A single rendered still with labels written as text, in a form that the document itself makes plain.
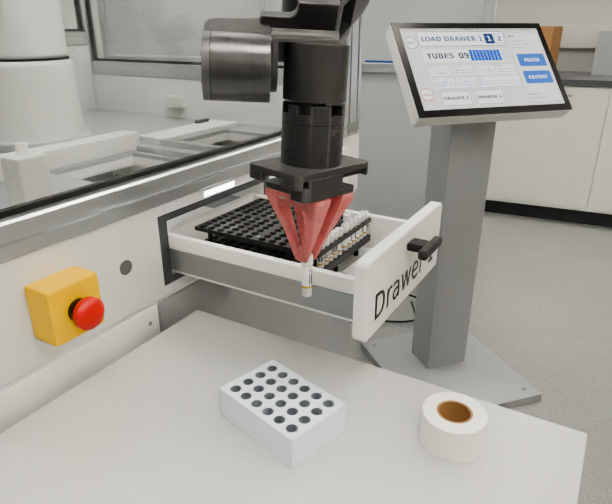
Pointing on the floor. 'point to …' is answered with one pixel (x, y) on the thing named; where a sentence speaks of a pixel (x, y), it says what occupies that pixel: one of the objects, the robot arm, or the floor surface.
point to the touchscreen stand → (454, 281)
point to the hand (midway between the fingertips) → (306, 251)
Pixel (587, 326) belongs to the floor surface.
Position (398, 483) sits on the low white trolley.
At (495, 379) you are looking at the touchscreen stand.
